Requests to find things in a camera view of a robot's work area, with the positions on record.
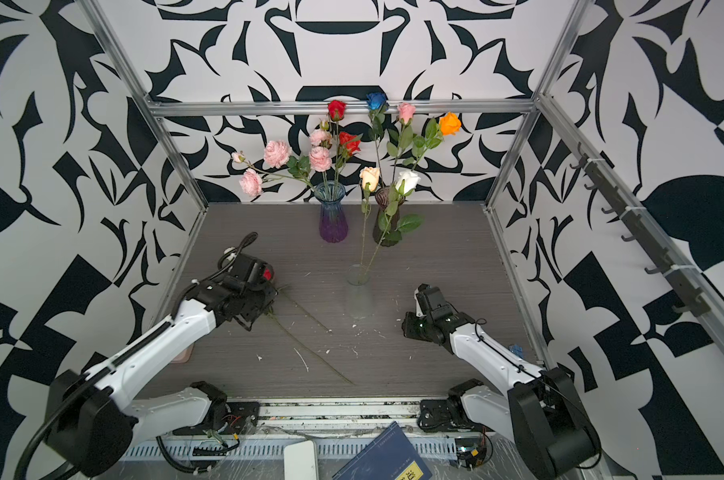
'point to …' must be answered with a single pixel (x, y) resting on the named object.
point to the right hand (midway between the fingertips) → (407, 323)
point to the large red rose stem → (349, 144)
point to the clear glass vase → (361, 293)
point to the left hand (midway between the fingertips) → (276, 288)
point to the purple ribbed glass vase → (333, 224)
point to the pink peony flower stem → (321, 152)
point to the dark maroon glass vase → (386, 218)
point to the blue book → (391, 455)
